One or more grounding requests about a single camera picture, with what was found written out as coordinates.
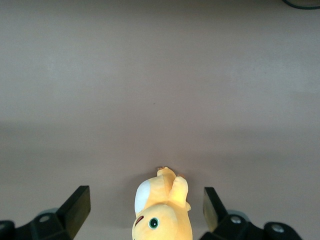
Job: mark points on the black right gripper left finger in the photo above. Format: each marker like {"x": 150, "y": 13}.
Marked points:
{"x": 72, "y": 215}

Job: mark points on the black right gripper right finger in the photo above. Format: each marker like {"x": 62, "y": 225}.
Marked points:
{"x": 220, "y": 222}

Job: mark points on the yellow plush toy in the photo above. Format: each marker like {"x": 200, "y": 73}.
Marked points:
{"x": 160, "y": 225}

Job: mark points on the brown table cover mat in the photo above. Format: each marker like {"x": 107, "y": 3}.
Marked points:
{"x": 160, "y": 87}

